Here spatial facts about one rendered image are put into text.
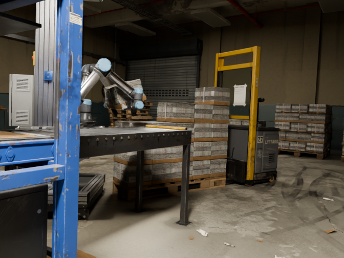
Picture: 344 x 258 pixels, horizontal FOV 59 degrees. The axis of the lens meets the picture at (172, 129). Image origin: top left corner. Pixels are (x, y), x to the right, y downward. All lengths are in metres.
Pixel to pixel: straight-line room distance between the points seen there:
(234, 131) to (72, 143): 3.38
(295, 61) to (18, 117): 8.13
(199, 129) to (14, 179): 2.75
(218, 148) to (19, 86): 2.37
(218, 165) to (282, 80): 6.14
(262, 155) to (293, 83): 5.51
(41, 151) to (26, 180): 0.23
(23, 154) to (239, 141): 3.44
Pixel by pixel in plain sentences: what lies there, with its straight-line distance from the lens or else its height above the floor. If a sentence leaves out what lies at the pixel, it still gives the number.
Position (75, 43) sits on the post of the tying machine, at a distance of 1.39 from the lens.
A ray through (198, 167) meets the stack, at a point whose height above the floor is 0.29.
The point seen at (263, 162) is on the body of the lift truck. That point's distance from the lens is 4.42.
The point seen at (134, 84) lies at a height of 1.21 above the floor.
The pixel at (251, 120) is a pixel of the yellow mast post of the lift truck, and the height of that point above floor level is 0.89.
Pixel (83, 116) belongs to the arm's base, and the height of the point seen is 0.86.
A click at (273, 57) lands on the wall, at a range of 9.95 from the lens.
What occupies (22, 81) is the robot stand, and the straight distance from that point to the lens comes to 3.07.
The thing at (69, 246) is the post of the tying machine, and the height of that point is 0.34.
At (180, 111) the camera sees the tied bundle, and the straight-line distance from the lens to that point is 3.49.
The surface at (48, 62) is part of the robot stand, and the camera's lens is 3.07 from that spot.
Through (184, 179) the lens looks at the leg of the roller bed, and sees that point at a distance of 2.60.
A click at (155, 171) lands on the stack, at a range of 3.38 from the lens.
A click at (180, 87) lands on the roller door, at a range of 11.06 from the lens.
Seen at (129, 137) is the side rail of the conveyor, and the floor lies 0.77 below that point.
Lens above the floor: 0.94
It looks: 3 degrees down
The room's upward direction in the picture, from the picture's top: 2 degrees clockwise
